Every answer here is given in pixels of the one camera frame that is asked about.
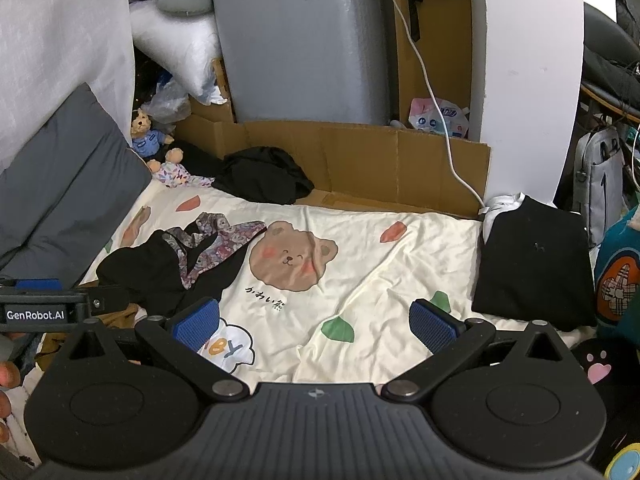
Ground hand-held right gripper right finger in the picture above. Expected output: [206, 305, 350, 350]
[381, 299, 588, 402]

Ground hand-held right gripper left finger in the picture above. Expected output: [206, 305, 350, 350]
[47, 297, 251, 402]

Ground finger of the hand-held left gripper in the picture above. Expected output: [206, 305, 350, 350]
[89, 285, 132, 317]

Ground black shorts with bear-print trim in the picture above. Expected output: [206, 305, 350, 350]
[95, 211, 268, 318]

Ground person's left hand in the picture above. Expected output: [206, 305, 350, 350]
[0, 362, 22, 443]

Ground brown garment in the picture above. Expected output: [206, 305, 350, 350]
[37, 304, 151, 368]

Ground cream bear print blanket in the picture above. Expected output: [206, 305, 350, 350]
[75, 180, 598, 386]

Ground white marble print cloth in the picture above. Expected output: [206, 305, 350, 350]
[7, 360, 43, 467]

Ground folded black garment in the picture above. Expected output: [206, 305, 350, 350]
[471, 194, 598, 332]

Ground white garment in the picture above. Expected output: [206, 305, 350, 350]
[481, 192, 526, 246]

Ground floral print cloth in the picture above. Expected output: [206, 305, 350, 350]
[150, 160, 216, 188]

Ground crumpled black garment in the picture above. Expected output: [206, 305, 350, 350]
[212, 146, 316, 206]

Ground teddy bear in blue shirt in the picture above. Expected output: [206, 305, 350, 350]
[130, 107, 185, 173]

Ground flat black cloth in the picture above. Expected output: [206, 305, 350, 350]
[170, 140, 226, 178]

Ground flat cardboard sheet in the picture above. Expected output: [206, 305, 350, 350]
[172, 110, 493, 220]

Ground teal cushion with plaid bear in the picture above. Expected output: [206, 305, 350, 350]
[594, 205, 640, 341]

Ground black paw print cushion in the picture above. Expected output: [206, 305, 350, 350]
[570, 335, 640, 480]

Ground clear plastic bag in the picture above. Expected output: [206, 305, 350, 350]
[145, 77, 193, 123]

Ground pink tissue pack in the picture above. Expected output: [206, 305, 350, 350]
[407, 96, 471, 140]

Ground grey backpack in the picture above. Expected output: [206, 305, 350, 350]
[572, 127, 628, 248]

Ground white pillow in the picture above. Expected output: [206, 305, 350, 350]
[129, 0, 223, 106]

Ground white curtain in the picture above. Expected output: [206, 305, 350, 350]
[0, 0, 136, 166]

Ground tall cardboard box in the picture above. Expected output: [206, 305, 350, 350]
[389, 0, 473, 131]

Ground grey bubble-wrapped appliance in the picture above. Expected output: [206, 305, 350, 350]
[209, 0, 396, 126]

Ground black office chair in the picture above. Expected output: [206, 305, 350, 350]
[580, 0, 640, 111]

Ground white cable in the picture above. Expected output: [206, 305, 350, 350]
[377, 0, 488, 208]

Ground black hanging strap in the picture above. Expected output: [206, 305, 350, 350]
[404, 0, 423, 41]

